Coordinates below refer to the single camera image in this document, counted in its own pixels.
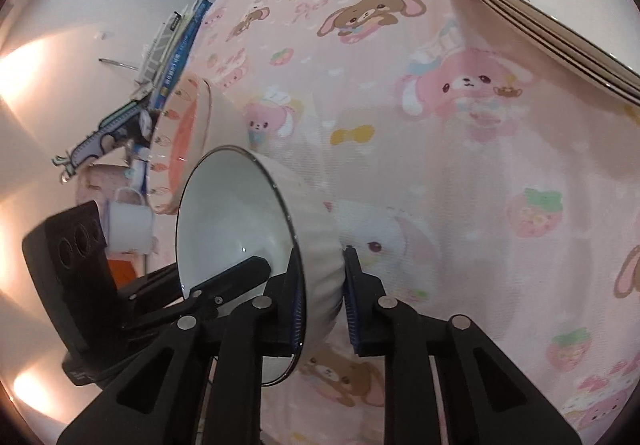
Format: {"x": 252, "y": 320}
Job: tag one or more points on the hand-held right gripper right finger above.
{"x": 353, "y": 310}

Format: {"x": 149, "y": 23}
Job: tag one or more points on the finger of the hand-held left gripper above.
{"x": 150, "y": 280}
{"x": 230, "y": 280}

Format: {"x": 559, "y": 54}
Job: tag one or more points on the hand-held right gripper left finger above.
{"x": 280, "y": 325}

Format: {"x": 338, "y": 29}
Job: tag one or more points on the white ribbed bowl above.
{"x": 235, "y": 210}

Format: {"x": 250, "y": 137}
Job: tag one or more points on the large pink carrot bowl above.
{"x": 182, "y": 140}

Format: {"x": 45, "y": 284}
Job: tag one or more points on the orange box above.
{"x": 125, "y": 277}

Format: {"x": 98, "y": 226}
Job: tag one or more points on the white mug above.
{"x": 130, "y": 225}

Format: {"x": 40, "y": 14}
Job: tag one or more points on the thin metal pole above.
{"x": 120, "y": 64}

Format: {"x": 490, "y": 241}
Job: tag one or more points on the stack of books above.
{"x": 175, "y": 60}

